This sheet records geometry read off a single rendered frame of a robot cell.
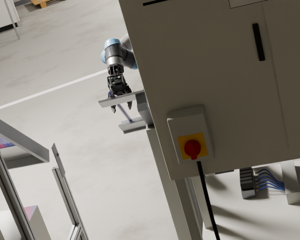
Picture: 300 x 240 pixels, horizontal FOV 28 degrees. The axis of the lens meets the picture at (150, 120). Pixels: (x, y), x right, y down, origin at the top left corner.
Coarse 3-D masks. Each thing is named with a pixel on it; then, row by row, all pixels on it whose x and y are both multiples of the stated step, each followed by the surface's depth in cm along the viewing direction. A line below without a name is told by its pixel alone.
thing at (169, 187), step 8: (152, 128) 256; (152, 136) 257; (152, 144) 259; (152, 152) 261; (160, 152) 260; (160, 160) 262; (160, 168) 264; (160, 176) 265; (168, 176) 265; (168, 184) 267; (168, 192) 269; (176, 192) 269; (168, 200) 270; (176, 200) 270; (176, 208) 272; (176, 216) 274; (184, 216) 274; (176, 224) 276; (184, 224) 276; (176, 232) 278; (184, 232) 278
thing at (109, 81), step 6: (114, 66) 261; (120, 66) 263; (108, 72) 265; (114, 72) 259; (120, 72) 268; (108, 78) 260; (114, 78) 258; (120, 78) 257; (108, 84) 257; (114, 84) 257; (120, 84) 256; (126, 84) 264; (114, 90) 259; (120, 90) 261
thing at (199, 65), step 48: (144, 0) 151; (192, 0) 149; (240, 0) 148; (288, 0) 147; (144, 48) 156; (192, 48) 155; (240, 48) 153; (288, 48) 152; (192, 96) 161; (240, 96) 159; (288, 96) 158; (192, 144) 157; (240, 144) 165; (288, 144) 164
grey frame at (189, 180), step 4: (188, 180) 220; (188, 184) 221; (192, 184) 221; (192, 188) 223; (192, 192) 223; (192, 196) 223; (196, 196) 223; (192, 200) 224; (196, 200) 225; (196, 204) 226; (196, 208) 225; (196, 212) 226; (200, 212) 226; (200, 216) 228; (200, 220) 228; (200, 224) 228; (200, 228) 229
